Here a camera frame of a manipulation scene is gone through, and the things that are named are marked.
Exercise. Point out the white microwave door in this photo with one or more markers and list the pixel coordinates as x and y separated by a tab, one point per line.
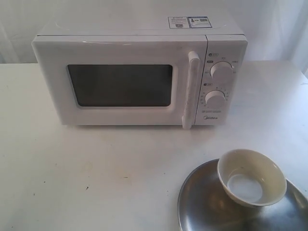
123	80

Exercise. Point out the white ceramic bowl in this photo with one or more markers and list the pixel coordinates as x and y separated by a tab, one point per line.
250	178

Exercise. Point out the white microwave oven body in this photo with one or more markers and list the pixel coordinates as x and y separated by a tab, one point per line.
224	43

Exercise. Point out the blue white label sticker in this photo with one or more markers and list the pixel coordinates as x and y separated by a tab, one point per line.
191	22

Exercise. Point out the round stainless steel plate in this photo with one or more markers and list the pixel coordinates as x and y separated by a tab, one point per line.
203	205

